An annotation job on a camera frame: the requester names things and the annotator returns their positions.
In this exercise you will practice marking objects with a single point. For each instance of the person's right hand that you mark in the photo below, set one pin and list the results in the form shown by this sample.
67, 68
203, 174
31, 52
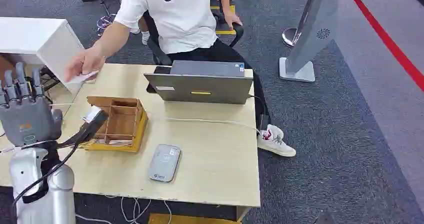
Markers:
84, 63

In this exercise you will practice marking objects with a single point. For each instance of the person's left hand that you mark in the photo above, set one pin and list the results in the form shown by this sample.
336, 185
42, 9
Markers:
232, 18

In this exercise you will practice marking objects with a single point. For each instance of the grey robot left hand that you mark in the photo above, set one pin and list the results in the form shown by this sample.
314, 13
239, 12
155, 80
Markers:
28, 120

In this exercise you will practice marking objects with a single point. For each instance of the white card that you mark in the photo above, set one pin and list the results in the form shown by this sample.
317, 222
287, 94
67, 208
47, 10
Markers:
84, 76

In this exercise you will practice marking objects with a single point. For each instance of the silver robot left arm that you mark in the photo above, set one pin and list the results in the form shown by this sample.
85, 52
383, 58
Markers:
58, 196

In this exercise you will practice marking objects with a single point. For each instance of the white cabinet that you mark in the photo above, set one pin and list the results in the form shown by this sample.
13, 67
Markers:
49, 40

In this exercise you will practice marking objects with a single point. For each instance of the person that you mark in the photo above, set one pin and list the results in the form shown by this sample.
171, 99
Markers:
180, 20

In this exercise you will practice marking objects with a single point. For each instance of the chrome round stand base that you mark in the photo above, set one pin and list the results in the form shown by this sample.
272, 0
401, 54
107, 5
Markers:
290, 37

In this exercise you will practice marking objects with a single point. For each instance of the wooden card box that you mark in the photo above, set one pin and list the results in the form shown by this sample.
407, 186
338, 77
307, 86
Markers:
124, 123

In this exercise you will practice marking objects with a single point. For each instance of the grey laptop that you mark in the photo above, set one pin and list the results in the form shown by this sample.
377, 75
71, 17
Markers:
202, 86

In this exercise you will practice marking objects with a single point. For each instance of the black office chair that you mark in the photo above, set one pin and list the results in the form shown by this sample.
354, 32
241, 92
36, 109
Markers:
159, 52

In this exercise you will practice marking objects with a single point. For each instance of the grey standing kiosk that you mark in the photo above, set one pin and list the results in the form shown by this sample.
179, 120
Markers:
311, 33

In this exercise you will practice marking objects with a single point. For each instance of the cards in wooden box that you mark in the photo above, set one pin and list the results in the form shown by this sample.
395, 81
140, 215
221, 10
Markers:
114, 142

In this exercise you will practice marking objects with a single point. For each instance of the grey power bank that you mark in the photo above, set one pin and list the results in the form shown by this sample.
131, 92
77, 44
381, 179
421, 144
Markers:
164, 163

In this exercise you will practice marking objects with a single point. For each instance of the person's white shoe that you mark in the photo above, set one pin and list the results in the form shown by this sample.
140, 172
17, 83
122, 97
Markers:
275, 142

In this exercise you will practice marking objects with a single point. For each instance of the yellow box under desk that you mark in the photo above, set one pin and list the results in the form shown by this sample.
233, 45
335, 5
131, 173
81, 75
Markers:
185, 220

